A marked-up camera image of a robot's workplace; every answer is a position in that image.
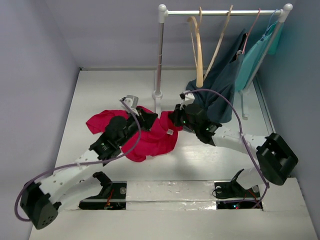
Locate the dark teal t shirt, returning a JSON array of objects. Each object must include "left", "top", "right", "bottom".
[{"left": 193, "top": 29, "right": 247, "bottom": 124}]

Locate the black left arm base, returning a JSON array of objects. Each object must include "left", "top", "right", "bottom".
[{"left": 78, "top": 171, "right": 127, "bottom": 210}]

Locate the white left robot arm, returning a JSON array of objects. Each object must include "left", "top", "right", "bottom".
[{"left": 19, "top": 108, "right": 158, "bottom": 230}]

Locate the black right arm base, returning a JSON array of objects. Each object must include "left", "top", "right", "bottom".
[{"left": 211, "top": 168, "right": 263, "bottom": 210}]

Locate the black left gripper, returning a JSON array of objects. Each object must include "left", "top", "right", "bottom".
[{"left": 117, "top": 107, "right": 158, "bottom": 147}]

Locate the pink hanger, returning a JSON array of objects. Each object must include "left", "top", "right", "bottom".
[{"left": 242, "top": 8, "right": 261, "bottom": 55}]

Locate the beige wooden hanger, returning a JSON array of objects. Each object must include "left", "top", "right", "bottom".
[
  {"left": 187, "top": 7, "right": 204, "bottom": 88},
  {"left": 203, "top": 4, "right": 234, "bottom": 81}
]

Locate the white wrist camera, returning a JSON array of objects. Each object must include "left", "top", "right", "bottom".
[
  {"left": 119, "top": 95, "right": 139, "bottom": 111},
  {"left": 179, "top": 90, "right": 195, "bottom": 106}
]

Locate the red t shirt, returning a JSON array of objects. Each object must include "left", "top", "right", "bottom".
[{"left": 85, "top": 109, "right": 183, "bottom": 163}]

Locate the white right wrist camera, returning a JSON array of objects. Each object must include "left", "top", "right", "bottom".
[{"left": 179, "top": 90, "right": 195, "bottom": 106}]

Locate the white clothes rack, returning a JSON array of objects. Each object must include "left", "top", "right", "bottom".
[{"left": 152, "top": 3, "right": 293, "bottom": 120}]

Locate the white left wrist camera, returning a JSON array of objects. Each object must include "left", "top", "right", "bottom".
[{"left": 119, "top": 95, "right": 139, "bottom": 111}]

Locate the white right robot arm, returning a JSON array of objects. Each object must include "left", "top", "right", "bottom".
[{"left": 169, "top": 103, "right": 299, "bottom": 196}]

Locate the turquoise t shirt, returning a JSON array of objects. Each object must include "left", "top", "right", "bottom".
[{"left": 235, "top": 21, "right": 278, "bottom": 92}]

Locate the blue hanger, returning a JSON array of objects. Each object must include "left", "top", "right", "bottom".
[{"left": 262, "top": 9, "right": 278, "bottom": 39}]

